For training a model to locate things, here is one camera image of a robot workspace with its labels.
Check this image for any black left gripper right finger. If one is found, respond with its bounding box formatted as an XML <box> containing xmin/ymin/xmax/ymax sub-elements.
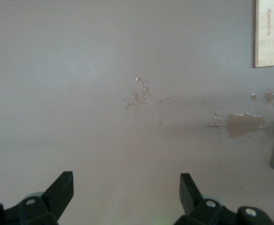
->
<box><xmin>176</xmin><ymin>172</ymin><xmax>274</xmax><ymax>225</ymax></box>

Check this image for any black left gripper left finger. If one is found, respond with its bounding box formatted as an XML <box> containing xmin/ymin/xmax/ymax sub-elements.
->
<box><xmin>0</xmin><ymin>171</ymin><xmax>74</xmax><ymax>225</ymax></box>

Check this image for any wooden cutting board, metal handle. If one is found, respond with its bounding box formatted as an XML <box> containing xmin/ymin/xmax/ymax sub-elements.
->
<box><xmin>255</xmin><ymin>0</ymin><xmax>274</xmax><ymax>68</ymax></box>

